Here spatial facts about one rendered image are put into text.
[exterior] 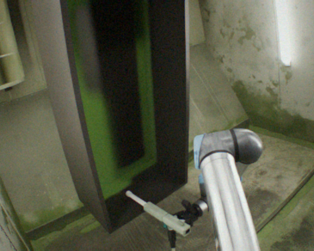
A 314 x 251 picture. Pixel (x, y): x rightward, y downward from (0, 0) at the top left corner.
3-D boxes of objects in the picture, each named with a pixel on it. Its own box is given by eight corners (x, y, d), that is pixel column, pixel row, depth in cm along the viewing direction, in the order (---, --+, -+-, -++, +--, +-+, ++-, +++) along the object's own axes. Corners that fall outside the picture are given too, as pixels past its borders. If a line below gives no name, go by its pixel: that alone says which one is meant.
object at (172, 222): (192, 254, 122) (191, 223, 115) (185, 260, 120) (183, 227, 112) (136, 216, 159) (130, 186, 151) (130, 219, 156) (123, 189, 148)
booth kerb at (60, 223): (32, 244, 187) (26, 232, 182) (31, 242, 188) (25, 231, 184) (249, 127, 314) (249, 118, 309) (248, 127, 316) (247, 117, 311)
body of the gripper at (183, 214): (185, 231, 129) (201, 220, 136) (185, 219, 126) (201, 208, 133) (175, 225, 134) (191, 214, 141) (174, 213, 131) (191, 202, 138)
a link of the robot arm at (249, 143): (265, 118, 85) (237, 168, 146) (231, 124, 86) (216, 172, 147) (274, 149, 80) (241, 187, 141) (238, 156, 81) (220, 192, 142)
